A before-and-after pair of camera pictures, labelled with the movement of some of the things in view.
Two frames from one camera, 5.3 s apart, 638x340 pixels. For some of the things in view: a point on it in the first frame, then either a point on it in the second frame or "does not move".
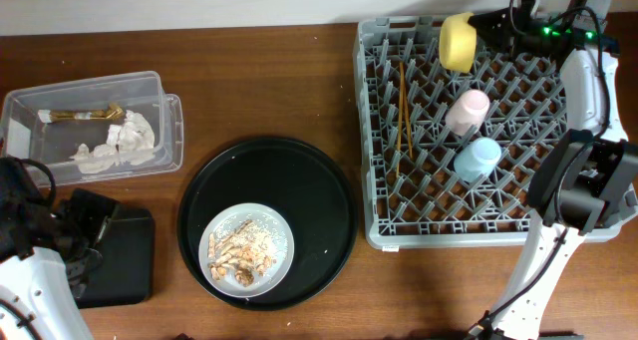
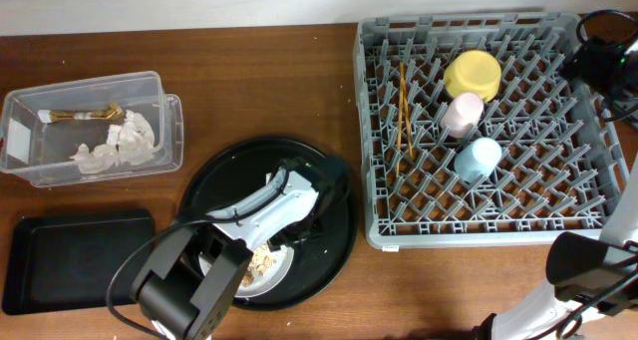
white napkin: x=131 y=142 does not move
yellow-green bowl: x=458 y=42 → x=473 y=72
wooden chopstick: x=407 y=114 does not move
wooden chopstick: x=399 y=117 does not move
